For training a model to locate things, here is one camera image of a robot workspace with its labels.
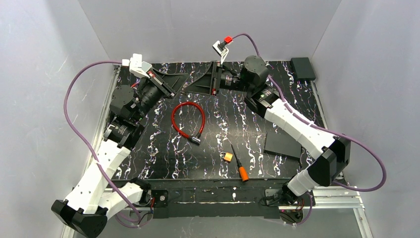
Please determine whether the red cable lock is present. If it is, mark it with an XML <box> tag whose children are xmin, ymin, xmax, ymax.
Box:
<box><xmin>171</xmin><ymin>101</ymin><xmax>207</xmax><ymax>146</ymax></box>

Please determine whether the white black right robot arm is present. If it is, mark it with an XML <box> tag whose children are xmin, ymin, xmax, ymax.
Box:
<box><xmin>185</xmin><ymin>56</ymin><xmax>351</xmax><ymax>204</ymax></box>

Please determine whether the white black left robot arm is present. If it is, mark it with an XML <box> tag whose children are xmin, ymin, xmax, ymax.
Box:
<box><xmin>52</xmin><ymin>68</ymin><xmax>187</xmax><ymax>238</ymax></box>

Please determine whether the black box in corner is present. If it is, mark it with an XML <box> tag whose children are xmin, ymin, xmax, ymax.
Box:
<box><xmin>290</xmin><ymin>57</ymin><xmax>316</xmax><ymax>82</ymax></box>

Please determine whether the dark grey flat plate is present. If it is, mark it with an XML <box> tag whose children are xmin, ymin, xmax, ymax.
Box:
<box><xmin>263</xmin><ymin>132</ymin><xmax>302</xmax><ymax>159</ymax></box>

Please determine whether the brass padlock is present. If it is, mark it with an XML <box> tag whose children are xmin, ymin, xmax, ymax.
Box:
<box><xmin>220</xmin><ymin>152</ymin><xmax>233</xmax><ymax>163</ymax></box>

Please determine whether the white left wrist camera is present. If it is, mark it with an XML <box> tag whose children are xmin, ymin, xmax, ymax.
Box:
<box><xmin>121</xmin><ymin>54</ymin><xmax>152</xmax><ymax>78</ymax></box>

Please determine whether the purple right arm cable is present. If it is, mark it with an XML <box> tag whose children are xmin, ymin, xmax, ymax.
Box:
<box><xmin>226</xmin><ymin>33</ymin><xmax>387</xmax><ymax>226</ymax></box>

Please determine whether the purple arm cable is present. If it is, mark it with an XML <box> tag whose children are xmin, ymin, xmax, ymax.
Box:
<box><xmin>63</xmin><ymin>59</ymin><xmax>155</xmax><ymax>229</ymax></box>
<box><xmin>226</xmin><ymin>33</ymin><xmax>387</xmax><ymax>226</ymax></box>

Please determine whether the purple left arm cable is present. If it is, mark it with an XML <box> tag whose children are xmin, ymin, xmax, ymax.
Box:
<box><xmin>63</xmin><ymin>59</ymin><xmax>155</xmax><ymax>229</ymax></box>

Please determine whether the orange handled screwdriver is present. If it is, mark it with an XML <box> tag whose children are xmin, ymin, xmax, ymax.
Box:
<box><xmin>231</xmin><ymin>144</ymin><xmax>249</xmax><ymax>182</ymax></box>

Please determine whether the aluminium frame rail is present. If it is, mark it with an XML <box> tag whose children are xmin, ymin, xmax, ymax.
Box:
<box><xmin>60</xmin><ymin>65</ymin><xmax>375</xmax><ymax>238</ymax></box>

